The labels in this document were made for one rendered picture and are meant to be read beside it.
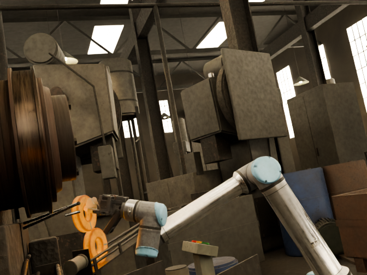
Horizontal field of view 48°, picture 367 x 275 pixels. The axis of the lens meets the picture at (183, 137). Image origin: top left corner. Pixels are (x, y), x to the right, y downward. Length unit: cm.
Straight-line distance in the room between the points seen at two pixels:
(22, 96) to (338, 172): 399
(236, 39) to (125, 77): 515
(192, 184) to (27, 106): 416
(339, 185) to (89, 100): 280
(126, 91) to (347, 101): 581
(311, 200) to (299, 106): 220
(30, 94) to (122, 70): 931
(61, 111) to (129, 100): 905
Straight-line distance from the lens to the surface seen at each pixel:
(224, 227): 376
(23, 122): 117
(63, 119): 126
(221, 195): 183
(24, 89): 123
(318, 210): 455
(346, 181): 479
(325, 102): 597
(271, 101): 516
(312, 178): 454
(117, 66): 1050
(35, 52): 443
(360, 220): 354
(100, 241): 191
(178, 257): 348
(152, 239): 167
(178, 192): 546
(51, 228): 409
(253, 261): 88
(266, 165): 173
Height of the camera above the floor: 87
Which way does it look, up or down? 8 degrees up
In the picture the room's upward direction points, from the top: 10 degrees counter-clockwise
